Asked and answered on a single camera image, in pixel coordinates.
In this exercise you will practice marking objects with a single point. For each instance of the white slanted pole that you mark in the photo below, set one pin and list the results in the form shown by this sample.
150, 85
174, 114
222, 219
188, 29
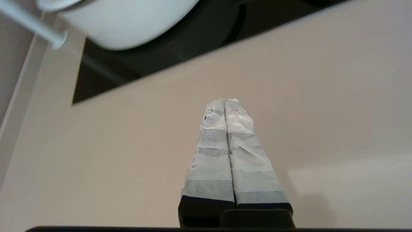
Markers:
32, 27

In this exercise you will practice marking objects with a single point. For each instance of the black induction cooktop plate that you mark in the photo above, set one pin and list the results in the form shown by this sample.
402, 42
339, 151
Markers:
193, 38

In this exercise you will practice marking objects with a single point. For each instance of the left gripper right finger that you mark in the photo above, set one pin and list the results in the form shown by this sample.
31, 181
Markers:
251, 167

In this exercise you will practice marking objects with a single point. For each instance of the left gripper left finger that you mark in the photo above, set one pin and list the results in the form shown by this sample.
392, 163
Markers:
210, 161

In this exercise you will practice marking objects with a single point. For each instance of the white steel-lined pot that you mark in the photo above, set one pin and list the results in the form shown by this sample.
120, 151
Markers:
128, 22

